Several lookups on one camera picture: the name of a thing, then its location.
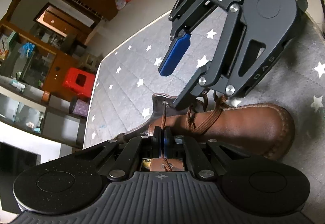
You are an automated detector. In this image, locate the brown shoelace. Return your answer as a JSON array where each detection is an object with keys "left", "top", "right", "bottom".
[{"left": 170, "top": 94, "right": 228, "bottom": 178}]

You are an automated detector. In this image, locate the brown leather shoe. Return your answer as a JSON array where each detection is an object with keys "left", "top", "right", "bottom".
[{"left": 115, "top": 94, "right": 295, "bottom": 160}]

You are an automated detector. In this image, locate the grey star pattern table cover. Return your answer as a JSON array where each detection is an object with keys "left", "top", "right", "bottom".
[{"left": 84, "top": 9, "right": 324, "bottom": 223}]

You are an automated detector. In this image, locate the purple patterned bin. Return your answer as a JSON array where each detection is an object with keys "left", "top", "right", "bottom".
[{"left": 69, "top": 97, "right": 89, "bottom": 118}]

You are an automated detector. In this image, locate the red plastic stool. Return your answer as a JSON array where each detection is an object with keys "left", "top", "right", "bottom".
[{"left": 62, "top": 68, "right": 96, "bottom": 98}]

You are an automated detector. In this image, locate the glass display cabinet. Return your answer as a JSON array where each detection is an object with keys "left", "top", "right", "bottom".
[{"left": 1, "top": 21, "right": 78, "bottom": 102}]

